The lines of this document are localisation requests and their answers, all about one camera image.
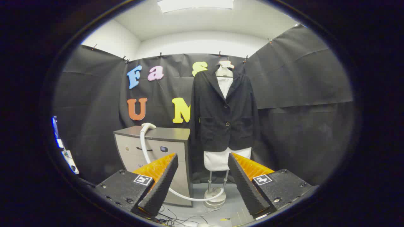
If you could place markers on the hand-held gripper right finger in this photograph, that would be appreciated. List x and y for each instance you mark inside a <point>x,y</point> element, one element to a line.
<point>247,186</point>

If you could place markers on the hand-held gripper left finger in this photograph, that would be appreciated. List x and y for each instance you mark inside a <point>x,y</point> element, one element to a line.
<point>161,186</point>

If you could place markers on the white garment steamer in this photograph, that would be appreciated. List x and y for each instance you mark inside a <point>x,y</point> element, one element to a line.
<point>143,142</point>

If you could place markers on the white mannequin torso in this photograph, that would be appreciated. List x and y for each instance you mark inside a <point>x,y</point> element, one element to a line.
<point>217,160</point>

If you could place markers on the grey drawer cabinet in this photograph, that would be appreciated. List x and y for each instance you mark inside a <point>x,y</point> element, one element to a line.
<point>167,134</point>

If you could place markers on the blue and white equipment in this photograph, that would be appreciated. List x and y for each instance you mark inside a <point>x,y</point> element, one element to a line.
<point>70,160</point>

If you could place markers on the black button jacket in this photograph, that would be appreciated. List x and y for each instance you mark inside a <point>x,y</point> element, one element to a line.
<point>217,116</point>

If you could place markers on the black backdrop cloth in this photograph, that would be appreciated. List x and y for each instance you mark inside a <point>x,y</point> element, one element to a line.
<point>300,78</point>

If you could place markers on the ceiling light panel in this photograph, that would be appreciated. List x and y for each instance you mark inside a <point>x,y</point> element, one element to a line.
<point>195,4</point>

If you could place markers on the metal mannequin stand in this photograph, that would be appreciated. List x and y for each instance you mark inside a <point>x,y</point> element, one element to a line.
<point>214,197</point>

